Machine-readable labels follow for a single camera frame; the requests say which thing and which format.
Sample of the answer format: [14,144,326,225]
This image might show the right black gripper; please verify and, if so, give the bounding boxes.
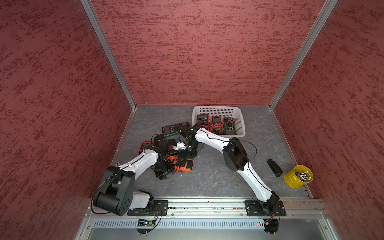
[178,140,200,167]

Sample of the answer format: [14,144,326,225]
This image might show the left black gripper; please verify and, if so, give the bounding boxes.
[153,159,175,180]

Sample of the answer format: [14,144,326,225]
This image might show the orange multimeter sideways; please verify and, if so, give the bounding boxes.
[167,156,194,173]

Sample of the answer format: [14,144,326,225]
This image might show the red multimeter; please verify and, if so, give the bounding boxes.
[197,114,210,127]

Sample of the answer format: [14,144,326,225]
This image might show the orange Victor multimeter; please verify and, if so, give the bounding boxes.
[211,117,224,135]

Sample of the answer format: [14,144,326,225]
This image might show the dark green multimeter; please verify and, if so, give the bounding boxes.
[223,118,236,135]
[162,122,190,138]

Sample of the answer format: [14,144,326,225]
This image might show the red clamp meter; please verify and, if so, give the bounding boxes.
[138,142,155,155]

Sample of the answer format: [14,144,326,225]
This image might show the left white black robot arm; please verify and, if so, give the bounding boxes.
[91,135,177,216]

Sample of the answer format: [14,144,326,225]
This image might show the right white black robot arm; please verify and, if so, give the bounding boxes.
[179,125,281,216]

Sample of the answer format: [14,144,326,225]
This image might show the dark green multimeter top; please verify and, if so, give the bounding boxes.
[162,122,190,138]

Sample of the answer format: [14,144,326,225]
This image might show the white plastic basket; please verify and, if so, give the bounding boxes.
[191,106,246,138]

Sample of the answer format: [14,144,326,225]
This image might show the black remote-like device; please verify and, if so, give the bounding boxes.
[267,159,283,178]

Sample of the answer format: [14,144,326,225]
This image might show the yellow cup with batteries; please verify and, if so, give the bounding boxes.
[284,165,314,189]

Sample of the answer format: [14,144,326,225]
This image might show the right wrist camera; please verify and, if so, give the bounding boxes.
[173,141,187,151]

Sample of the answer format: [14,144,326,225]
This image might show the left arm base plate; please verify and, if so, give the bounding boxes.
[127,200,169,217]

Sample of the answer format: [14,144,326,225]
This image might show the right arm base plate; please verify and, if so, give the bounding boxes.
[244,200,287,218]

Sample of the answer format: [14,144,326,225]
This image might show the aluminium front rail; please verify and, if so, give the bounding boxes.
[85,196,329,219]

